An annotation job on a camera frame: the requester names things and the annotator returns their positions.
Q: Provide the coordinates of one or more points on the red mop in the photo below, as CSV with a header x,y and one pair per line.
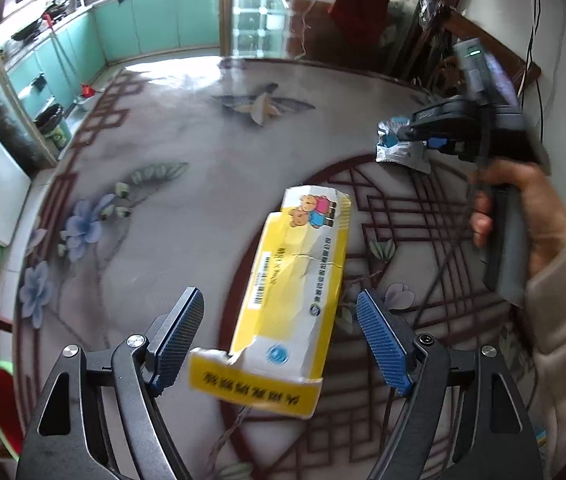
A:
x,y
85,91

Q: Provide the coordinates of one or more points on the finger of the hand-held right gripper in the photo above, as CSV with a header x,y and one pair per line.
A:
x,y
433,117
438,144

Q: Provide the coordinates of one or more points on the dark red clothing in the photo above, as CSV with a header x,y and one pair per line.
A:
x,y
363,5

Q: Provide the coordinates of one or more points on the person's right hand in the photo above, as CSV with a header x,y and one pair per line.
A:
x,y
543,220

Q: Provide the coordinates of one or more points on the grey dustpan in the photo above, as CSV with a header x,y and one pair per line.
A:
x,y
84,102

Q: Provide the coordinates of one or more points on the plain dark wooden chair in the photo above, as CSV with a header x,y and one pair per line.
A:
x,y
463,24

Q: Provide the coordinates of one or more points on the black wok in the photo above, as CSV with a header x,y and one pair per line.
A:
x,y
25,34

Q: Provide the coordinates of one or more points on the teal kitchen cabinets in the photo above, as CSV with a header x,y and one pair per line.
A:
x,y
163,15

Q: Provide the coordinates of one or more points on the red bucket with green rim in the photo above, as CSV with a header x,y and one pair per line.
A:
x,y
0,410

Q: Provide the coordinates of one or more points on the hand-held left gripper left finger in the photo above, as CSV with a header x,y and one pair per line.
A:
x,y
180,335

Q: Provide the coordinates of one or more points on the yellow and white carton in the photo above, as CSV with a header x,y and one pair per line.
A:
x,y
293,280

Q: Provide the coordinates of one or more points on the silver foil wrapper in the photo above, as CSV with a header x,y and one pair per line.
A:
x,y
403,152

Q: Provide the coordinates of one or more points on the black frying pan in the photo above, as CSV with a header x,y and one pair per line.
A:
x,y
58,9

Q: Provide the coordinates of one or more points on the green bin with black bag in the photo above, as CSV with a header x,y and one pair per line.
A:
x,y
55,132

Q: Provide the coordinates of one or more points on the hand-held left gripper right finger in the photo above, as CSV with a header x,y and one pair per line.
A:
x,y
383,345

